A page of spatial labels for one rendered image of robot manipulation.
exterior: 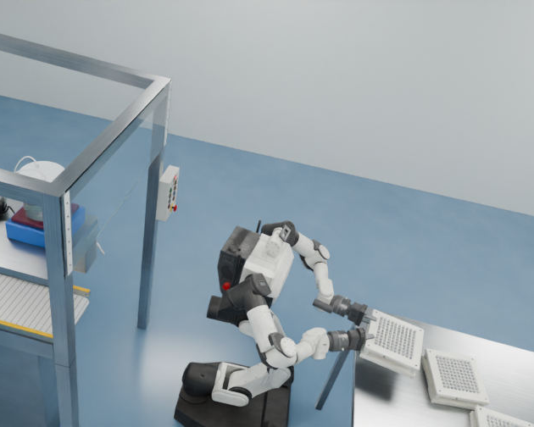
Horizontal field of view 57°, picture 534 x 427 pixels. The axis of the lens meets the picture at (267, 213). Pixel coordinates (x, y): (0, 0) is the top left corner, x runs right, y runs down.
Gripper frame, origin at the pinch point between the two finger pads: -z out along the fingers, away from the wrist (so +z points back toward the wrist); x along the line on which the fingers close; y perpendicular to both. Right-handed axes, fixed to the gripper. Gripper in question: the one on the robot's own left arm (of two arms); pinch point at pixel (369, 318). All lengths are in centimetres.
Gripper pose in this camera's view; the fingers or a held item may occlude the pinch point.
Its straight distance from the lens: 236.4
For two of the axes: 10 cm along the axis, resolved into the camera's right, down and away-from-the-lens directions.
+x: -1.7, 8.0, 5.8
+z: -8.8, -3.8, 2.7
